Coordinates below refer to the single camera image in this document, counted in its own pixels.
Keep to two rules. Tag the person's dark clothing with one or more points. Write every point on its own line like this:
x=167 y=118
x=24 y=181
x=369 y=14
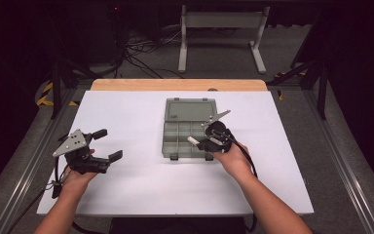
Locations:
x=175 y=226

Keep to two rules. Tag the yellow black floor tape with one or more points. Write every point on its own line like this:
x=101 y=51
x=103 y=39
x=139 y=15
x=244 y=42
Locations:
x=44 y=97
x=280 y=96

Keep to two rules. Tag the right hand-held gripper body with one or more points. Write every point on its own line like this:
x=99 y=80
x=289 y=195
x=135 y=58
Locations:
x=218 y=136

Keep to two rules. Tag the aluminium rail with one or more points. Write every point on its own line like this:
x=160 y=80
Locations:
x=347 y=169
x=29 y=165

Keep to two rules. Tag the wooden table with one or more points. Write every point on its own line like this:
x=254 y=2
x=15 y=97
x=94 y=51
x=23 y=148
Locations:
x=175 y=85

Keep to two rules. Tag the person's right hand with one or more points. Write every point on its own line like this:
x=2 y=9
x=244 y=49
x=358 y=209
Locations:
x=235 y=161

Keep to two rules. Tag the black metal stand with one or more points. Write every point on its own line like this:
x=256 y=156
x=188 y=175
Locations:
x=321 y=87
x=56 y=87

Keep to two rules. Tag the white board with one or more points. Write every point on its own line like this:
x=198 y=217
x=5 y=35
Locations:
x=136 y=188

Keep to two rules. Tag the small white stick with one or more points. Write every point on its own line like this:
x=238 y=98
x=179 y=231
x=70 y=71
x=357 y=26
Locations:
x=193 y=140

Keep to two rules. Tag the white metal stand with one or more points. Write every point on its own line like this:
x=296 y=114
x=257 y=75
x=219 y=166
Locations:
x=222 y=20

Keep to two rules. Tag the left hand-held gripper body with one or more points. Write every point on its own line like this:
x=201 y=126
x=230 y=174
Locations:
x=78 y=152

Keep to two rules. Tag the person's left hand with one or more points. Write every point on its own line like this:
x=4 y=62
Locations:
x=76 y=182

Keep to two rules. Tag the grey plastic compartment box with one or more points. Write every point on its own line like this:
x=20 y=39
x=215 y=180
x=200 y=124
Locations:
x=181 y=130

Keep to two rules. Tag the black equipment cabinet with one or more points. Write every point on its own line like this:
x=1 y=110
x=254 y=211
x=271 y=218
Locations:
x=104 y=32

